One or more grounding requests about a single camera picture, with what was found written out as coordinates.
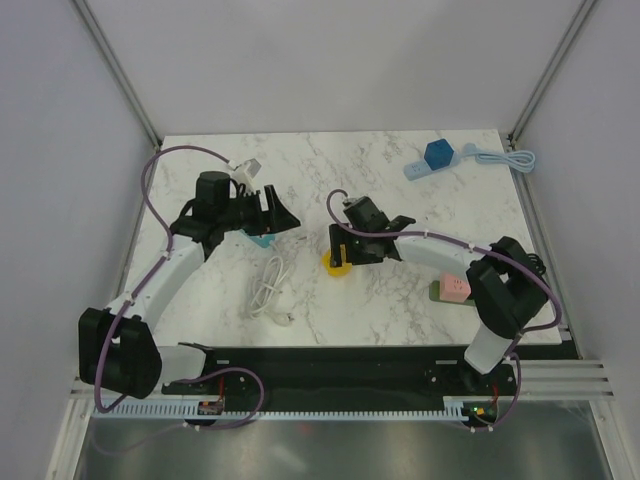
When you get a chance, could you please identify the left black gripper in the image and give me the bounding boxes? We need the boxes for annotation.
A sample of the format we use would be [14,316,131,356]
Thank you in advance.
[218,185,300,237]

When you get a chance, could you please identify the teal power strip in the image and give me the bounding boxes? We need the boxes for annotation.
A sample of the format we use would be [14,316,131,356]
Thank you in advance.
[240,230,275,249]

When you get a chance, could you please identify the yellow cube socket plug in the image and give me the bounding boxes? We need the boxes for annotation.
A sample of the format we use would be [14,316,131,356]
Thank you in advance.
[321,249,352,278]

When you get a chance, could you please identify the green power strip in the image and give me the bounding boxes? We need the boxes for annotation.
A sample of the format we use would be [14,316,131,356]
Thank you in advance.
[429,281,475,306]

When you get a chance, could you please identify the pink cube socket plug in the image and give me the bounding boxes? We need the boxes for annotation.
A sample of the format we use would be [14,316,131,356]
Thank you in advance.
[439,273,471,304]

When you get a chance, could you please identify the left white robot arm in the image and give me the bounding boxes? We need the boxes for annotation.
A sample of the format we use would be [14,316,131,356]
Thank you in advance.
[78,171,301,399]

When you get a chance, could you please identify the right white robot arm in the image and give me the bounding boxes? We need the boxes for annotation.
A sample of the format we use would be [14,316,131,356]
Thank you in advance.
[329,196,552,394]

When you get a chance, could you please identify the dark blue cube socket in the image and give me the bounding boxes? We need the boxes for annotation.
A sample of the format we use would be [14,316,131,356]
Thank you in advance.
[424,139,455,171]

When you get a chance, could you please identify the light blue power strip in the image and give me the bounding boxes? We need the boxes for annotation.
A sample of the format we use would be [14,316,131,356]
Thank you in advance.
[403,153,461,181]

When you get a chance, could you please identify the white coiled power cable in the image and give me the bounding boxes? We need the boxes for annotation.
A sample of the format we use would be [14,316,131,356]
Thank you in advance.
[248,253,294,326]

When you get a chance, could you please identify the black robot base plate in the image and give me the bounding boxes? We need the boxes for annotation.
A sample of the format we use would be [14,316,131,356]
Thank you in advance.
[162,346,516,413]

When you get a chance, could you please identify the light blue coiled cable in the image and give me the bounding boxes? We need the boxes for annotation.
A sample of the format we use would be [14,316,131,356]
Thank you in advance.
[459,142,539,175]

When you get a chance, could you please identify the white slotted cable duct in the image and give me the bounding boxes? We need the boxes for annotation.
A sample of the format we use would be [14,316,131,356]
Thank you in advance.
[92,399,496,421]

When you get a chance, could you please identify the right aluminium corner post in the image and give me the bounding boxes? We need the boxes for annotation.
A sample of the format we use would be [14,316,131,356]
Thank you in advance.
[501,0,600,150]

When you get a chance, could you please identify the aluminium corner post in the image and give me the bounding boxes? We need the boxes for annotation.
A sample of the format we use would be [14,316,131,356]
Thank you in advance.
[71,0,162,150]
[501,0,600,150]

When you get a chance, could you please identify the left aluminium corner post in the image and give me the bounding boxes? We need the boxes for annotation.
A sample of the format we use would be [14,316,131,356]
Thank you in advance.
[71,0,162,150]

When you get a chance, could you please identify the aluminium front frame rail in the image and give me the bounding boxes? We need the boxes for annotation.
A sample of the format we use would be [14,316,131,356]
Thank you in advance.
[69,357,617,399]

